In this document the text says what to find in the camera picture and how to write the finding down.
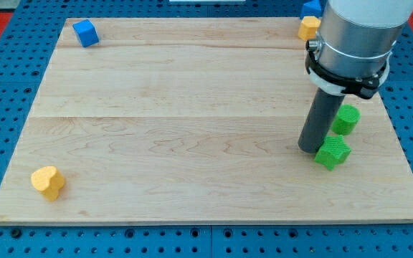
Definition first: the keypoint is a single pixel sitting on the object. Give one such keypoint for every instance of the green cylinder block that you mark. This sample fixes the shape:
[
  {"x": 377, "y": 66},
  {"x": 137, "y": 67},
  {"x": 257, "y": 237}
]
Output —
[{"x": 345, "y": 120}]

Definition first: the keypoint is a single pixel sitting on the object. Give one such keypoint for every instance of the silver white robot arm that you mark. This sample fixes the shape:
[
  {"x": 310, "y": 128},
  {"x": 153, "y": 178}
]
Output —
[{"x": 351, "y": 49}]

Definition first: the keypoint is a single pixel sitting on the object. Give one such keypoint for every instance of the blue block at top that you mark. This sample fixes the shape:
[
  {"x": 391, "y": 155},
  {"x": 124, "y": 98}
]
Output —
[{"x": 311, "y": 8}]

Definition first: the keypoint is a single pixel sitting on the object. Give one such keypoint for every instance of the yellow heart block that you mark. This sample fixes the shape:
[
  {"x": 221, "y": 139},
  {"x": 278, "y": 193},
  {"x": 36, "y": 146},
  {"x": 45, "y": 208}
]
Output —
[{"x": 48, "y": 181}]

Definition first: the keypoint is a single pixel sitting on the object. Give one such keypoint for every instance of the yellow hexagon block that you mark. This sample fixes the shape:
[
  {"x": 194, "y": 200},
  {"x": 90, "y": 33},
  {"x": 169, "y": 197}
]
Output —
[{"x": 308, "y": 27}]

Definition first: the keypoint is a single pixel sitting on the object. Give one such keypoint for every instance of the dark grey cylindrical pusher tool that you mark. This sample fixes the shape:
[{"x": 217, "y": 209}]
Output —
[{"x": 319, "y": 121}]

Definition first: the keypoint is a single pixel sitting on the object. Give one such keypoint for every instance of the light wooden board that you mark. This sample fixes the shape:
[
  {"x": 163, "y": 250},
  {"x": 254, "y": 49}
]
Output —
[{"x": 195, "y": 121}]

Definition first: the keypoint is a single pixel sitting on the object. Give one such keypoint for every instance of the blue cube block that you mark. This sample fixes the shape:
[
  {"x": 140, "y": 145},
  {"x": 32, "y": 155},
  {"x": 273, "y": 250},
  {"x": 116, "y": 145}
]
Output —
[{"x": 86, "y": 33}]

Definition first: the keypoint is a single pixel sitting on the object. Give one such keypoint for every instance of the green star block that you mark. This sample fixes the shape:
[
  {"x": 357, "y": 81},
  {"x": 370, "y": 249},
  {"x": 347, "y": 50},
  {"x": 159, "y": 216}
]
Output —
[{"x": 333, "y": 152}]

